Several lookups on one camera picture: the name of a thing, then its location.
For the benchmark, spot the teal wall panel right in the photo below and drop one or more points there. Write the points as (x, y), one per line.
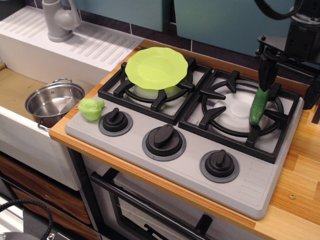
(226, 29)

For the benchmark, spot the black oven door handle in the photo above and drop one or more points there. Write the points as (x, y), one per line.
(147, 208)

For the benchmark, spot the teal wall panel left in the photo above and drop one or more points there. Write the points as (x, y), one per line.
(150, 14)

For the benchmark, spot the grey toy stove top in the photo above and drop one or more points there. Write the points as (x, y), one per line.
(250, 193)

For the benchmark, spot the grey toy faucet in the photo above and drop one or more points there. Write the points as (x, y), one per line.
(60, 22)

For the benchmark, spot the light green toy cauliflower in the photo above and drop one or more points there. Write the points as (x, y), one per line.
(91, 108)

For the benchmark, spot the black left burner grate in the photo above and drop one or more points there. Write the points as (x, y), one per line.
(167, 105)

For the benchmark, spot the black left stove knob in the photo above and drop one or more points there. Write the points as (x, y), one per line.
(115, 123)

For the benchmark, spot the wood grain drawer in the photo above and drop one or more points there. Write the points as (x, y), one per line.
(66, 205)

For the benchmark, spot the white toy sink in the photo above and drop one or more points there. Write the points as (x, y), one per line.
(29, 61)

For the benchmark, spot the black burner grate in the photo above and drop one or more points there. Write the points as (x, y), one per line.
(167, 105)
(220, 112)

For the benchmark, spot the black right burner grate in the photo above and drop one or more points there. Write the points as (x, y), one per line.
(220, 112)

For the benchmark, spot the lime green plastic plate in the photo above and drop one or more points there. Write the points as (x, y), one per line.
(156, 68)

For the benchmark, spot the toy oven door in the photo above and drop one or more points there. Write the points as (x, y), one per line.
(141, 212)

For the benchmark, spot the black middle stove knob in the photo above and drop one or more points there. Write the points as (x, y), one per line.
(164, 143)

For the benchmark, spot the black stove knob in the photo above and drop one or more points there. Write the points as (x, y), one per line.
(219, 166)
(115, 123)
(164, 143)

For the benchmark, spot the black right stove knob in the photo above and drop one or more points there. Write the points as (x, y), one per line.
(219, 166)

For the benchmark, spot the dark green toy pickle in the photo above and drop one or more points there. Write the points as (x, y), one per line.
(258, 106)

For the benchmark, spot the teal wall panel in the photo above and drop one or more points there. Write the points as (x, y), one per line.
(150, 14)
(226, 29)

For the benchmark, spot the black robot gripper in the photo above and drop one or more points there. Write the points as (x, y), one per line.
(299, 51)

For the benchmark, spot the small stainless steel pot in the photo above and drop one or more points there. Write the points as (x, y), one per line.
(49, 104)

